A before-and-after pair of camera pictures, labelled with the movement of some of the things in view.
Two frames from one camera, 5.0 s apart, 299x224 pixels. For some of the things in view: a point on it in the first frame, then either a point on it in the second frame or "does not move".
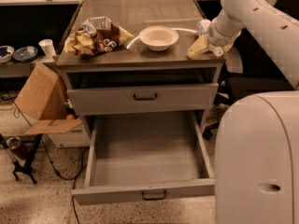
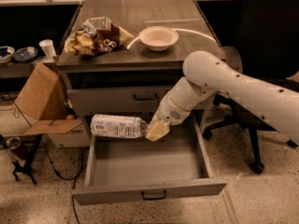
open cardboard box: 44,99 does not move
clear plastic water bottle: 202,26 → 119,127
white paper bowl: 158,38 does not move
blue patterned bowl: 25,53 does not move
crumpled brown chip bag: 96,35 does not move
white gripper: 216,36 → 169,110
